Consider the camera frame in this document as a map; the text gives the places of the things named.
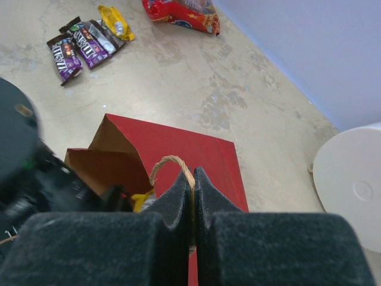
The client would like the cream cylindrical container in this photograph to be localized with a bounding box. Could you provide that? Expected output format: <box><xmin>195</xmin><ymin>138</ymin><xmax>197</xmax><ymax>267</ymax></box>
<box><xmin>311</xmin><ymin>123</ymin><xmax>380</xmax><ymax>253</ymax></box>

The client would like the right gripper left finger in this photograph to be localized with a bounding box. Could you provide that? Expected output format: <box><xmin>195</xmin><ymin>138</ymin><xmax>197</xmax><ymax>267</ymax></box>
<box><xmin>1</xmin><ymin>173</ymin><xmax>191</xmax><ymax>285</ymax></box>

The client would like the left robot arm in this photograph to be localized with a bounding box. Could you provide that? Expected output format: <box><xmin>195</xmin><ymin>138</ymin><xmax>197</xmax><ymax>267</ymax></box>
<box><xmin>1</xmin><ymin>79</ymin><xmax>132</xmax><ymax>261</ymax></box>

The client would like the purple chocolate candy packet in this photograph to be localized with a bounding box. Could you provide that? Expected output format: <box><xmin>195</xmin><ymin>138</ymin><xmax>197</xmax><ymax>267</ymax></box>
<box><xmin>59</xmin><ymin>17</ymin><xmax>110</xmax><ymax>69</ymax></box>

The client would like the large red snack bag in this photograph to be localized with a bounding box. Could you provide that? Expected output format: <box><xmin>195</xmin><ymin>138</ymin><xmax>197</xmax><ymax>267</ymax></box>
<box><xmin>142</xmin><ymin>0</ymin><xmax>220</xmax><ymax>36</ymax></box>

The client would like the red paper bag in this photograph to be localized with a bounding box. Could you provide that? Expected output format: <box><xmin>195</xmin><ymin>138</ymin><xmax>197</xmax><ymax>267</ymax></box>
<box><xmin>65</xmin><ymin>114</ymin><xmax>248</xmax><ymax>285</ymax></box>

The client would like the yellow candy packet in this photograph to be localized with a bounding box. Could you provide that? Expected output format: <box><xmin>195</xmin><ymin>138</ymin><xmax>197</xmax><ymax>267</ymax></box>
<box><xmin>131</xmin><ymin>189</ymin><xmax>157</xmax><ymax>213</ymax></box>
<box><xmin>98</xmin><ymin>5</ymin><xmax>135</xmax><ymax>41</ymax></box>

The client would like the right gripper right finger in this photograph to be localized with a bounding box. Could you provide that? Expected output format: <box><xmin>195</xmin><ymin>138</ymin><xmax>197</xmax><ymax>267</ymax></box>
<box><xmin>193</xmin><ymin>167</ymin><xmax>375</xmax><ymax>285</ymax></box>

